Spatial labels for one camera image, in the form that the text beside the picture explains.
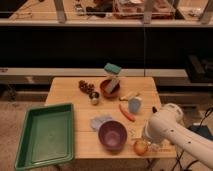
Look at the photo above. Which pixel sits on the yellow red apple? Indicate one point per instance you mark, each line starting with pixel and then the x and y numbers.
pixel 140 147

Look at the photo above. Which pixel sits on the black blue device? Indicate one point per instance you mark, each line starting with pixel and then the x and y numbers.
pixel 202 131

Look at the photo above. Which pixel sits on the wooden table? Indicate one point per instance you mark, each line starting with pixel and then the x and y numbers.
pixel 87 145

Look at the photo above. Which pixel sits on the purple bowl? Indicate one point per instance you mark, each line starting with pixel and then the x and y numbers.
pixel 112 135

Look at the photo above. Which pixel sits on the black marker pen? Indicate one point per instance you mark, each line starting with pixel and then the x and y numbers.
pixel 154 109

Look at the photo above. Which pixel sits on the brown wooden bowl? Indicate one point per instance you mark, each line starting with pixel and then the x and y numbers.
pixel 111 95

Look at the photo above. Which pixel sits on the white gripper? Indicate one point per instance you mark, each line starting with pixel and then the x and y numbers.
pixel 151 134

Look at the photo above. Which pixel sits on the white rectangular block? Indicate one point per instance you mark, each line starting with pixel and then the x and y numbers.
pixel 112 84

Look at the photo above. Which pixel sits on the green plastic tray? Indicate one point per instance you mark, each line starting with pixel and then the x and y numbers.
pixel 47 137

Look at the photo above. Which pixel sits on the light blue plastic cup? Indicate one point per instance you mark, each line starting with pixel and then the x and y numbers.
pixel 134 104

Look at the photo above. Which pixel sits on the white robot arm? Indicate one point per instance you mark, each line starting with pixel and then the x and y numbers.
pixel 164 124

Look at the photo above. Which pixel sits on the green sponge block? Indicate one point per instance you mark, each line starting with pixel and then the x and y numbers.
pixel 112 68

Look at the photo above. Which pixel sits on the small metal cup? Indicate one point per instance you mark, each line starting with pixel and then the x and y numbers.
pixel 94 97

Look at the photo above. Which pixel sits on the small yellow banana piece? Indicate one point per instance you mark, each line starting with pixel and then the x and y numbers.
pixel 129 96

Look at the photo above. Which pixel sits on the dark grape bunch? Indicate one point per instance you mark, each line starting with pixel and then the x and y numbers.
pixel 86 87

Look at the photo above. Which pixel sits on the orange carrot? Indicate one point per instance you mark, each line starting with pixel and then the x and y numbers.
pixel 128 115

